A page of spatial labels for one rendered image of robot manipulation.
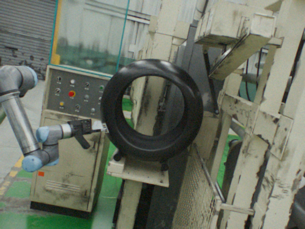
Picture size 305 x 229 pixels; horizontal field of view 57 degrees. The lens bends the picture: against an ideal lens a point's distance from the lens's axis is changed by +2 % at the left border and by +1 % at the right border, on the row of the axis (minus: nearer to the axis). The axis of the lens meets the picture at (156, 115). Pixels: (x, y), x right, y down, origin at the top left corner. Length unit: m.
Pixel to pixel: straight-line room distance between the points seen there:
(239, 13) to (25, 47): 9.90
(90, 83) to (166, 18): 0.87
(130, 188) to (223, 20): 1.33
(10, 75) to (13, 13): 9.62
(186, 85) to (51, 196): 1.65
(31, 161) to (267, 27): 1.13
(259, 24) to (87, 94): 1.56
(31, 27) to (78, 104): 8.56
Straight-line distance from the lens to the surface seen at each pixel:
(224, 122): 1.91
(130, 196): 2.12
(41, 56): 10.78
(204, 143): 1.91
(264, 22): 1.25
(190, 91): 1.52
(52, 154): 1.43
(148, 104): 1.90
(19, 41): 10.90
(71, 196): 2.62
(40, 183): 2.66
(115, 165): 1.63
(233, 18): 1.31
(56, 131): 1.44
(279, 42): 1.35
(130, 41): 10.71
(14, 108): 1.35
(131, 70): 1.52
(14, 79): 1.38
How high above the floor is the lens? 1.47
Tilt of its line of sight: 11 degrees down
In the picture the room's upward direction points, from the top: 12 degrees clockwise
